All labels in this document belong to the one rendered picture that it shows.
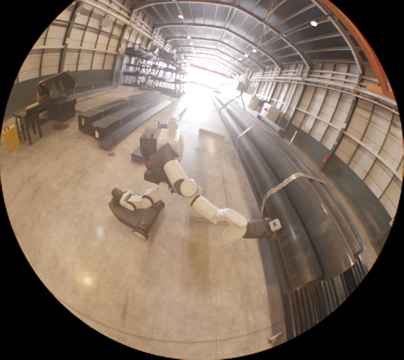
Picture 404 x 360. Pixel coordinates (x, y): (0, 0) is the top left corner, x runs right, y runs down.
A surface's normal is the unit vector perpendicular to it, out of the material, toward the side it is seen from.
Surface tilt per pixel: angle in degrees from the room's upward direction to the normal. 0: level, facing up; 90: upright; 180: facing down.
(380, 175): 90
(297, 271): 71
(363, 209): 90
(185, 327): 0
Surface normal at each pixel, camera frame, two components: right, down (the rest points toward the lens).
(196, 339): 0.30, -0.81
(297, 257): -0.73, -0.59
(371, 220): -0.95, -0.26
